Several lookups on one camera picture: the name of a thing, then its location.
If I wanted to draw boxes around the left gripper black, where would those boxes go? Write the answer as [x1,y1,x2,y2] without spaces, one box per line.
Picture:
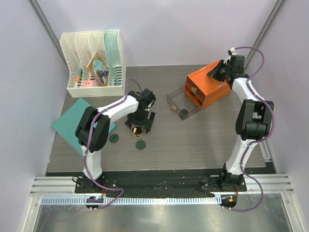
[126,109,155,132]

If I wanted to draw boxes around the black round cap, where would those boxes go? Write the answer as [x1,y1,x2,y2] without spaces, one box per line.
[181,109,188,116]

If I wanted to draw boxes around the clear drawer gold knob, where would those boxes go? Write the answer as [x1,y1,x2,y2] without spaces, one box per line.
[167,86,201,121]

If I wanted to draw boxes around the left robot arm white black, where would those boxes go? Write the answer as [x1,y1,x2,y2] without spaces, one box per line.
[75,89,156,193]

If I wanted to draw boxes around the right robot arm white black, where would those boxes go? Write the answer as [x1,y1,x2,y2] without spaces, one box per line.
[208,48,274,191]

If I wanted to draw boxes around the gold compact jar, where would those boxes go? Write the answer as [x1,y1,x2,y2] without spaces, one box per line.
[131,127,142,139]

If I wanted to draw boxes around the dark green round lid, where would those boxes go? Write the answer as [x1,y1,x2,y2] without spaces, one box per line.
[136,140,146,150]

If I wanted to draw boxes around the dark green round disc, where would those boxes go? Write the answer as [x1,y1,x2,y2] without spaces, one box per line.
[109,133,119,144]

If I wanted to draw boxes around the orange drawer box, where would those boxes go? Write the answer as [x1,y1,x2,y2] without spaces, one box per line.
[185,60,232,110]

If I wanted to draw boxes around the pink sticky note pad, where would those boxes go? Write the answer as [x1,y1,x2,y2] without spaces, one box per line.
[83,80,95,88]

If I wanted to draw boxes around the illustrated book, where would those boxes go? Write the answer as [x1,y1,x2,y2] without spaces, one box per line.
[87,52,109,87]

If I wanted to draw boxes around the teal cutting mat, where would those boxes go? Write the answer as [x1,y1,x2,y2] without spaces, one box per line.
[50,97,117,155]

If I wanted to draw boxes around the orange green markers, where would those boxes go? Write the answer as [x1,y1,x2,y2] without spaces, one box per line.
[75,68,83,82]

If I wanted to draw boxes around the white mesh file organizer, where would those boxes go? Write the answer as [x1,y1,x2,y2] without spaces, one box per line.
[59,30,126,98]

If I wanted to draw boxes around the teal folder in organizer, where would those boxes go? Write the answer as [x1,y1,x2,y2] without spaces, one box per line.
[104,30,122,86]

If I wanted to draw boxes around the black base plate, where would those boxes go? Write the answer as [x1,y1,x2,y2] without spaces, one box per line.
[72,169,247,198]

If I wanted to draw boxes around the aluminium rail frame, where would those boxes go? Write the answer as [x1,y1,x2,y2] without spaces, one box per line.
[23,170,306,232]

